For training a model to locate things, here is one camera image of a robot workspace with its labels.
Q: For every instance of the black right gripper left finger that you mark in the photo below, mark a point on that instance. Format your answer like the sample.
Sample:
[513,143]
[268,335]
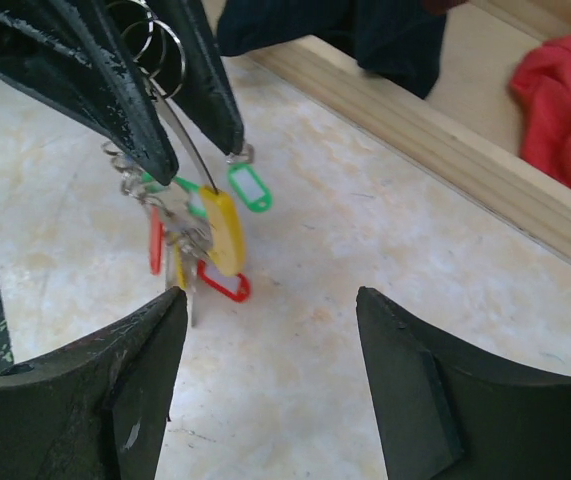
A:
[96,408]

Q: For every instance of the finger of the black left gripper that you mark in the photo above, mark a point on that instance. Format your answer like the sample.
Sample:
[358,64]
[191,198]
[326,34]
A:
[203,92]
[69,55]

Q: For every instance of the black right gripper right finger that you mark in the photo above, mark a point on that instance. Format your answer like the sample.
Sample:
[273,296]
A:
[446,409]

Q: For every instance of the green key tag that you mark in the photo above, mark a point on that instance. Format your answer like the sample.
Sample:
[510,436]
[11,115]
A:
[249,188]
[180,192]

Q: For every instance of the steel key organizer yellow handle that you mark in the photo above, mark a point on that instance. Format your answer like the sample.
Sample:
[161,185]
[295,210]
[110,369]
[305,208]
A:
[218,238]

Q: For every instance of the dark silver key pair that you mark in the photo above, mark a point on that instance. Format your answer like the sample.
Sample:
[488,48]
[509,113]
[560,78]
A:
[244,156]

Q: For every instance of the silver key yellow tag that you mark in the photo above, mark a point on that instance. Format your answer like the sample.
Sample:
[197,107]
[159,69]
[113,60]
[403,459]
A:
[180,271]

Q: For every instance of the red key tag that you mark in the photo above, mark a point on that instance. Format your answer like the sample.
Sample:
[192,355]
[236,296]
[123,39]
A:
[237,288]

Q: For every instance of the dark navy tank top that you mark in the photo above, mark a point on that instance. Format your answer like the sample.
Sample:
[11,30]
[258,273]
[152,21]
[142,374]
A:
[400,40]

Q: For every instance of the wooden clothes rack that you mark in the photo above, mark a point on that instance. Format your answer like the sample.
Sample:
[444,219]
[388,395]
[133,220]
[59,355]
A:
[468,130]

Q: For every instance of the red crumpled cloth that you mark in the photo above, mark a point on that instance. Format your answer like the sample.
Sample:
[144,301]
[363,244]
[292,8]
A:
[541,83]

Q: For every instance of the green key tag on ring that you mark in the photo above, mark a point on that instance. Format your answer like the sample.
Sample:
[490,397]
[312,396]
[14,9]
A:
[180,192]

